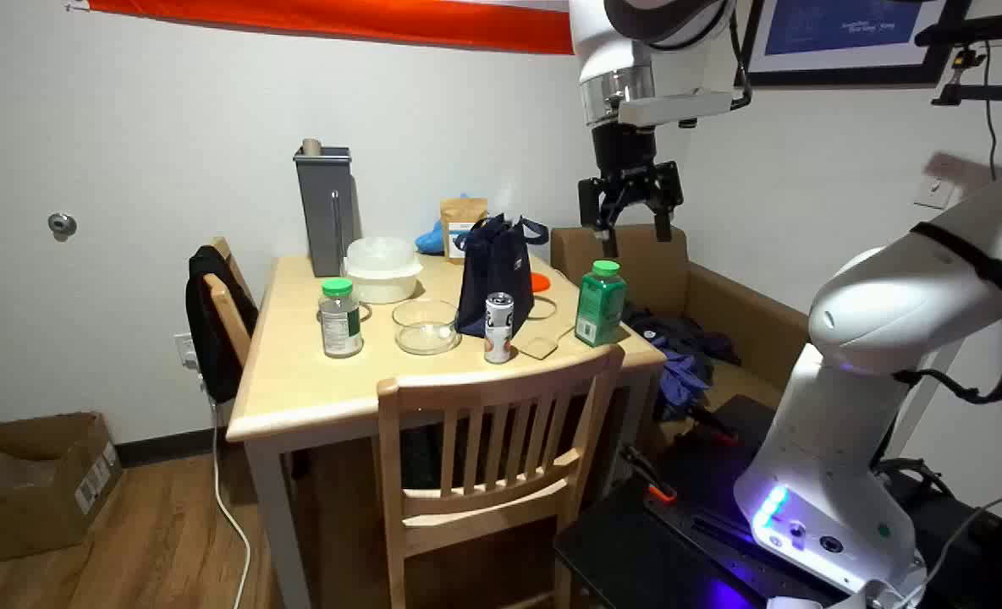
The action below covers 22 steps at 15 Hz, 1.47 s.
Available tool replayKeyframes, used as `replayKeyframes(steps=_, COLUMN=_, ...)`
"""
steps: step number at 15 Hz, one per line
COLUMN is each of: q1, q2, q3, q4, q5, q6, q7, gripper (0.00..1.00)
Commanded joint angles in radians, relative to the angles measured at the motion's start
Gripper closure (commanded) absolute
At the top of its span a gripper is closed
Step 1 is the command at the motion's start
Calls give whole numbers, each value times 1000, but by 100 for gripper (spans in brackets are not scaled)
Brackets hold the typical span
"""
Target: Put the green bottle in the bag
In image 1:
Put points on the framed picture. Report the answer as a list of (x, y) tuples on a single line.
[(846, 42)]

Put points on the brown paper bag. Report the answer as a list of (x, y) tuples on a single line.
[(459, 217)]

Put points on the small silver can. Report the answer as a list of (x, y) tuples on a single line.
[(500, 326)]

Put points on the grey bin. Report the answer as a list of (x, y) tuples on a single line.
[(328, 203)]

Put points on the white stacked bowls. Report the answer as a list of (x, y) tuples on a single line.
[(382, 267)]

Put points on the orange round lid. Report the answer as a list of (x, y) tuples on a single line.
[(540, 282)]

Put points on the cardboard box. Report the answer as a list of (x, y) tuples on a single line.
[(55, 475)]

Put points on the orange red banner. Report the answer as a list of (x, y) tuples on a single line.
[(478, 26)]

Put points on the blue plastic bag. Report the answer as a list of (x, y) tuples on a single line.
[(432, 243)]

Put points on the clear glass bowl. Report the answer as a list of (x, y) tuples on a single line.
[(427, 340)]

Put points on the wooden chair front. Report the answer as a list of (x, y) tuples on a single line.
[(513, 452)]

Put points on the brown sofa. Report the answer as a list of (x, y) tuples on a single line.
[(741, 344)]

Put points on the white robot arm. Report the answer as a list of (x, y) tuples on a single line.
[(811, 496)]

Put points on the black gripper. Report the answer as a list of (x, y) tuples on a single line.
[(628, 174)]

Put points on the clear bottle green cap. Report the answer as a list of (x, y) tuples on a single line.
[(338, 320)]

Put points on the purple clothes pile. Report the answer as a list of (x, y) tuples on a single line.
[(687, 360)]

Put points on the wooden table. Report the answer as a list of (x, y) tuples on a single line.
[(293, 397)]

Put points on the wooden chair with jacket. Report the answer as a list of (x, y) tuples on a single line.
[(226, 297)]

